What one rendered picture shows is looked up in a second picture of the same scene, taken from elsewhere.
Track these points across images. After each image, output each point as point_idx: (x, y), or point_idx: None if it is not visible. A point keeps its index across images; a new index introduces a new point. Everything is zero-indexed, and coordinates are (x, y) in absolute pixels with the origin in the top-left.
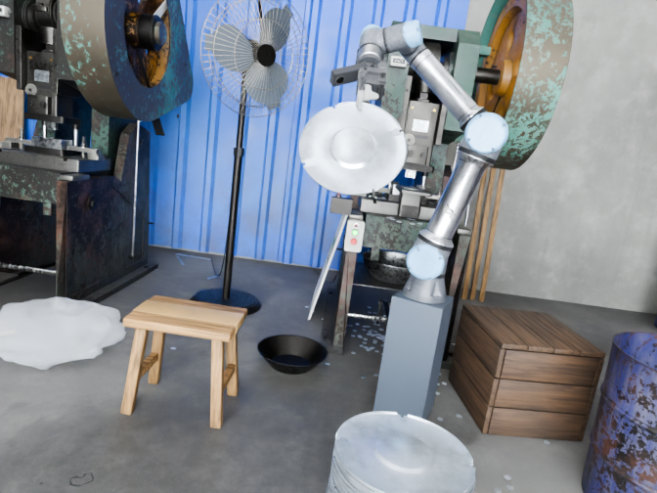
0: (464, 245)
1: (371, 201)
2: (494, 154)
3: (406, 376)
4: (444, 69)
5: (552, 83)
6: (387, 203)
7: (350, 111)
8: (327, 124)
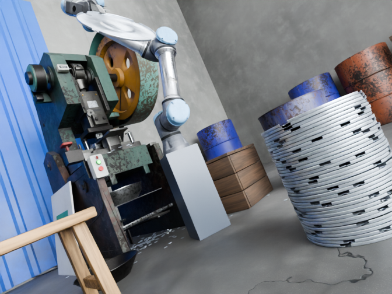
0: (158, 148)
1: (89, 153)
2: (175, 46)
3: (203, 198)
4: None
5: None
6: (100, 150)
7: (98, 15)
8: (90, 18)
